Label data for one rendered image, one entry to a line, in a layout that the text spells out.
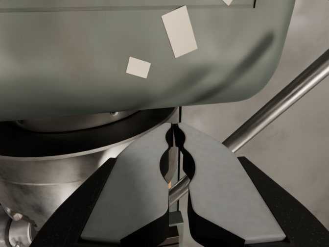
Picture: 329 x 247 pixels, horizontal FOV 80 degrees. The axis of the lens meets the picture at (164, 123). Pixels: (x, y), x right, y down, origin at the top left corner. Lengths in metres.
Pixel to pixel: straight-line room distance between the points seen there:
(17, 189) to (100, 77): 0.17
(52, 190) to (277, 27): 0.26
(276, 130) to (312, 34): 0.83
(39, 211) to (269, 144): 2.07
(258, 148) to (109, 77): 2.05
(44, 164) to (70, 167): 0.02
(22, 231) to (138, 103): 0.45
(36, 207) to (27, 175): 0.05
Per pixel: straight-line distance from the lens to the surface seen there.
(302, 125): 2.30
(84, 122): 0.26
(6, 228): 0.59
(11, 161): 0.25
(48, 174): 0.24
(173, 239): 0.89
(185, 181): 0.17
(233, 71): 0.18
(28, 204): 0.29
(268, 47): 0.19
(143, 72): 0.16
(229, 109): 1.76
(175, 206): 1.44
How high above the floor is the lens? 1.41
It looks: 60 degrees down
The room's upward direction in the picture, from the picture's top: 162 degrees clockwise
